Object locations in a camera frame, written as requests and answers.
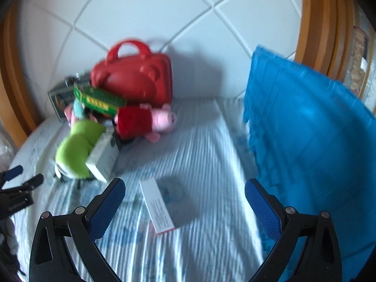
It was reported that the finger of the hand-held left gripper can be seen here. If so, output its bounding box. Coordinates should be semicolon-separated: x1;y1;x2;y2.
0;165;23;183
13;174;44;195

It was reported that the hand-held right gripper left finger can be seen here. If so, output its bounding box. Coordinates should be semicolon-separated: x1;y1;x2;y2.
29;178;126;282

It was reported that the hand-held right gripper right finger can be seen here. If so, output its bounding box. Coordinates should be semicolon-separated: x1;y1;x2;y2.
245;178;343;282

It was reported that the white carton with red end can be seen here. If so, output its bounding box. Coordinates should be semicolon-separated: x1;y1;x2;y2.
139;178;198;235

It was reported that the blue plastic crate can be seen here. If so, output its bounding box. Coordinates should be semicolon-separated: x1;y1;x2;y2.
242;45;376;282

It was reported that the white plastic bag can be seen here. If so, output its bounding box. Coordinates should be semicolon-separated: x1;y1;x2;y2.
0;123;18;165

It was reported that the white cardboard box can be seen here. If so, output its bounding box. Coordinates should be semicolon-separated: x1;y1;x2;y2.
86;132;121;182

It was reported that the green frog plush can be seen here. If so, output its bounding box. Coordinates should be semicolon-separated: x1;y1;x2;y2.
54;120;107;180

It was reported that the striped white bed sheet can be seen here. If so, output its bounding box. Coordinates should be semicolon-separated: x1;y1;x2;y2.
9;96;282;282

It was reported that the dark box with metal latch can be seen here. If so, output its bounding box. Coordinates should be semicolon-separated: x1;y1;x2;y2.
48;73;91;122

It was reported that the pink pig plush teal shirt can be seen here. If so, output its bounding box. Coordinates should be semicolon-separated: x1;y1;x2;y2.
64;98;99;127

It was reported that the pink pig plush red dress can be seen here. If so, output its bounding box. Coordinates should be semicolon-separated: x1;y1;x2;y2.
114;103;178;143

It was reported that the green cardboard box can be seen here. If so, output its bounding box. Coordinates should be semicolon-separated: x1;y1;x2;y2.
73;83;127;118

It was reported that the red hard-shell carry case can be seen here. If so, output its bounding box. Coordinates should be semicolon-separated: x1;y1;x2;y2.
90;39;173;109

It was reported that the patterned fabric roll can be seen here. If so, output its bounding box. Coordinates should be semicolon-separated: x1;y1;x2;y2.
345;25;370;94

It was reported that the white padded wooden headboard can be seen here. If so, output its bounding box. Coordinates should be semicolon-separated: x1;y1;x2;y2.
0;0;357;147

